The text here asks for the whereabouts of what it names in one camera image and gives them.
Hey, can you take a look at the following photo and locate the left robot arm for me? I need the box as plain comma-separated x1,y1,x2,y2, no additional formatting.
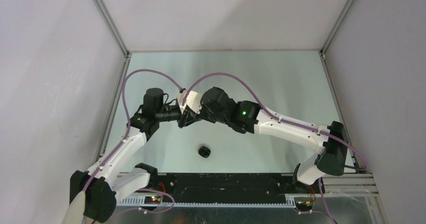
62,88,201,223

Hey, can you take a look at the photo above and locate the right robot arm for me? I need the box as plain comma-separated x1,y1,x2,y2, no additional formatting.
196,87,348,193

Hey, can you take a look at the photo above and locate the black earbud charging case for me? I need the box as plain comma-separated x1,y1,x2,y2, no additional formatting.
198,146,211,158

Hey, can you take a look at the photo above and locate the left controller board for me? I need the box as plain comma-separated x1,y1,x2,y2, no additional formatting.
144,195,163,205

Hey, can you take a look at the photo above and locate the controller board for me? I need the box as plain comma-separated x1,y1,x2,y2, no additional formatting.
295,200,314,214
144,195,163,205

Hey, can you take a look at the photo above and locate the right controller board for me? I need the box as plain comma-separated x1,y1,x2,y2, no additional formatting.
295,200,314,214

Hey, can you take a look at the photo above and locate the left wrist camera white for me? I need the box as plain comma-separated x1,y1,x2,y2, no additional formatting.
177,88,187,113

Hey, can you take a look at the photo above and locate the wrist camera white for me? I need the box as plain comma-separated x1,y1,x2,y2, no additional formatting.
183,91,202,114
177,88,187,113

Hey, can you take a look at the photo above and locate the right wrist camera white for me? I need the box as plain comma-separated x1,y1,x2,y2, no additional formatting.
183,91,202,114

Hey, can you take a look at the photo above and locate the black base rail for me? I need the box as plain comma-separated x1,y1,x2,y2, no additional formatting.
148,173,320,204

